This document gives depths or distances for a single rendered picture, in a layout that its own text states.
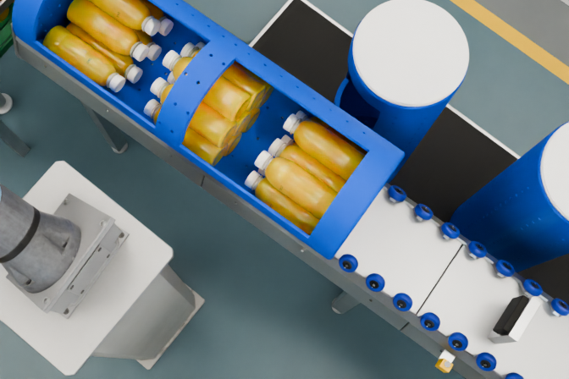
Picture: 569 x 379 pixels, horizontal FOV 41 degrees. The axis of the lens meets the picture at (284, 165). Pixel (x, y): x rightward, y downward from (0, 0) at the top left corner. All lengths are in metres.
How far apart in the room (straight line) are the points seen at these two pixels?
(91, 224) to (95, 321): 0.22
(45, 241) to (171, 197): 1.39
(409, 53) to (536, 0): 1.44
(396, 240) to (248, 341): 1.01
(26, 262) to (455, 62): 1.06
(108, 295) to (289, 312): 1.22
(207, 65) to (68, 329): 0.60
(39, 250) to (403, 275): 0.84
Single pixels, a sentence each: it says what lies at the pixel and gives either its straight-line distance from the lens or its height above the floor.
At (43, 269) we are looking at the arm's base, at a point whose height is 1.32.
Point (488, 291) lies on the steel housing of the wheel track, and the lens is 1.87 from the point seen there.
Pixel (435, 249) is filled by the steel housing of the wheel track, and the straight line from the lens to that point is 1.85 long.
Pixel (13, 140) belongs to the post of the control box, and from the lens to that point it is 2.78.
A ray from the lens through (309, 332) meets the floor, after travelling 2.71.
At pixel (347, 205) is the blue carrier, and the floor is 1.22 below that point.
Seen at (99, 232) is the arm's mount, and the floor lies 1.31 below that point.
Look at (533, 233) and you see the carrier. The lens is 2.02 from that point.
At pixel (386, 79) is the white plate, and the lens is 1.82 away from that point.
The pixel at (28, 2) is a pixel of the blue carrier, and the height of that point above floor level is 1.20.
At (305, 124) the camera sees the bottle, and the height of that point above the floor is 1.13.
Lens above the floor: 2.70
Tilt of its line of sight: 75 degrees down
